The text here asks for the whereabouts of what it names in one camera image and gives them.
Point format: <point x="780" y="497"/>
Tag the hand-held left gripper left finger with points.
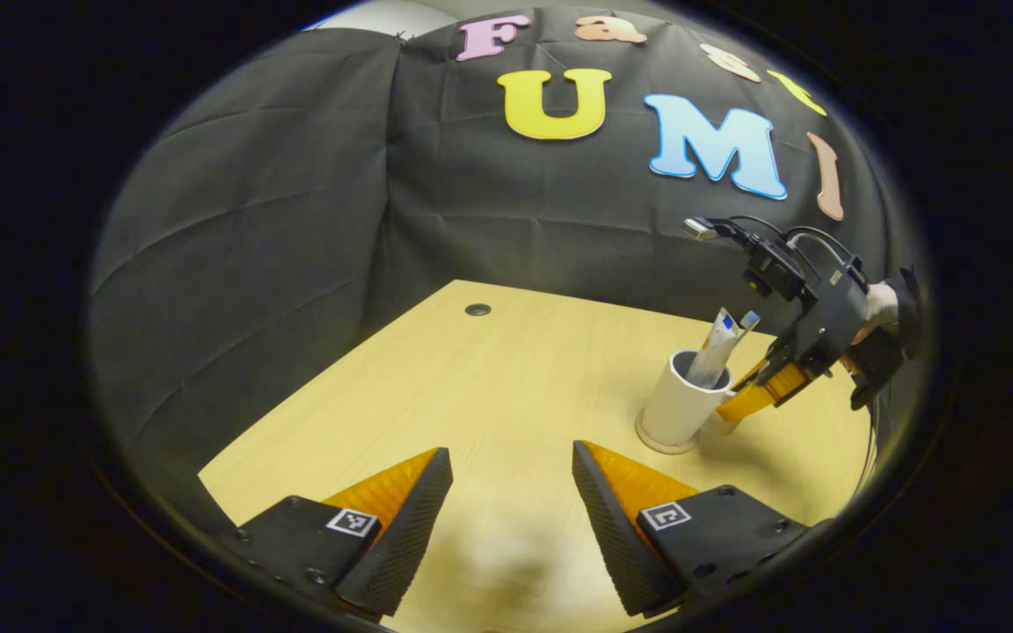
<point x="410" y="536"/>

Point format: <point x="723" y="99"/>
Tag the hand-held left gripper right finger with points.
<point x="612" y="536"/>

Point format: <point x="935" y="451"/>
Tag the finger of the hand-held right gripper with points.
<point x="766" y="396"/>

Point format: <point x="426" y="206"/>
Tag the white toothpaste tube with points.
<point x="709" y="360"/>

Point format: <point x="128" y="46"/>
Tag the white toothbrush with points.
<point x="749" y="320"/>

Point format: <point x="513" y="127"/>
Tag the round cork coaster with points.
<point x="665" y="449"/>

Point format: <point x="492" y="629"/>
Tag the light wooden desktop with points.
<point x="506" y="378"/>

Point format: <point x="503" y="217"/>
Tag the black desk grommet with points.
<point x="477" y="309"/>

